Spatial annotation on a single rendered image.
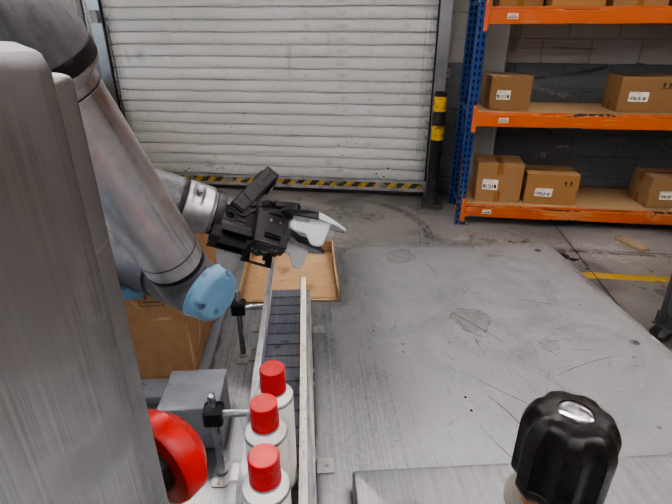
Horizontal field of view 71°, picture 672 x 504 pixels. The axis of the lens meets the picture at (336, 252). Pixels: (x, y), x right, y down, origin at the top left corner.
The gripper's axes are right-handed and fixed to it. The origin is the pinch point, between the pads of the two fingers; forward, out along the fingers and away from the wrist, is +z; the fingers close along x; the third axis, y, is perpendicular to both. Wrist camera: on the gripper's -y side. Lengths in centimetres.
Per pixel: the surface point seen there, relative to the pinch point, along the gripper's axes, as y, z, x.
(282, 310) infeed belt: -1.0, 5.2, -34.9
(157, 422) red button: 41, -26, 42
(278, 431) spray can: 33.9, -8.2, 6.2
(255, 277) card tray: -19, 3, -55
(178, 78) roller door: -320, -38, -270
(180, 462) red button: 43, -25, 42
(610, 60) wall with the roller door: -314, 286, -64
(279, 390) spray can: 28.6, -7.8, 4.1
